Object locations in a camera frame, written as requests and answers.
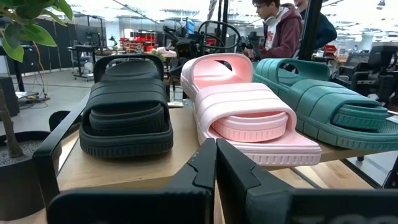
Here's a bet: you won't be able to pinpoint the green leafy plant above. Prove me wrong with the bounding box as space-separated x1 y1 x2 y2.
0 0 74 158

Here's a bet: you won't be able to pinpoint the black cabinet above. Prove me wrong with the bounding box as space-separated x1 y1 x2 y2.
0 76 21 118

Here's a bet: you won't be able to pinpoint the green slide sandal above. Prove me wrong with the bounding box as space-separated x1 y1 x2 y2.
252 58 398 152

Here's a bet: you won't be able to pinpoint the black plant pot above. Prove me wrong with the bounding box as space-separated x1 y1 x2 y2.
0 130 63 222

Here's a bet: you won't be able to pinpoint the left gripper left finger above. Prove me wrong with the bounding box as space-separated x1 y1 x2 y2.
48 138 218 224

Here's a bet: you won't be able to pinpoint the black background table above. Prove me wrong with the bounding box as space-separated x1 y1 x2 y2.
67 45 103 82

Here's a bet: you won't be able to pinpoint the pink slide sandal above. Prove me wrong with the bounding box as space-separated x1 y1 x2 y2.
180 52 323 166

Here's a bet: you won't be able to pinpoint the red storage bins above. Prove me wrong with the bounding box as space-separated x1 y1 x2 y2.
119 30 158 54

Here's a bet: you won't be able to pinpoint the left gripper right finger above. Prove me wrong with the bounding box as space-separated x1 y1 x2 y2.
216 138 398 224

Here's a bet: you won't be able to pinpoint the black slide sandal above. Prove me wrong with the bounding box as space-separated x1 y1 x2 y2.
79 54 174 158

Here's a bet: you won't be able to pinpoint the person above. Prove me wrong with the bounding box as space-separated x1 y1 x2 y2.
294 0 338 50
244 0 304 60

